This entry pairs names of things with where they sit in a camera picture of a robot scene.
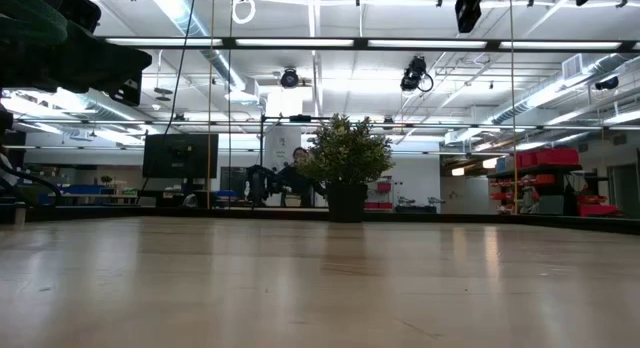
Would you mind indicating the shelf with red bins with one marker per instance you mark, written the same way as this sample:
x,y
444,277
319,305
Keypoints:
x,y
547,157

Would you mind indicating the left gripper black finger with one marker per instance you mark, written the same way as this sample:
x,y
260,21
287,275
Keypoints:
x,y
95,77
115,53

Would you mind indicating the black hanging camera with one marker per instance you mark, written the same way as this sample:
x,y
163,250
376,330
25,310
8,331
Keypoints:
x,y
289,78
414,73

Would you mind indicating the green potted plant black pot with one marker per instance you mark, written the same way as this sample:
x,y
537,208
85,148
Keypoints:
x,y
345,153

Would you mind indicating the overhead rig light bar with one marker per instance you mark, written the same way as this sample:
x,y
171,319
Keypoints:
x,y
360,43

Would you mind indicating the black monitor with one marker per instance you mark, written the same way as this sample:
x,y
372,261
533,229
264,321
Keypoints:
x,y
180,155

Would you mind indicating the person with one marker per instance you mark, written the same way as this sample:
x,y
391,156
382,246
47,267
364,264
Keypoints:
x,y
297,180

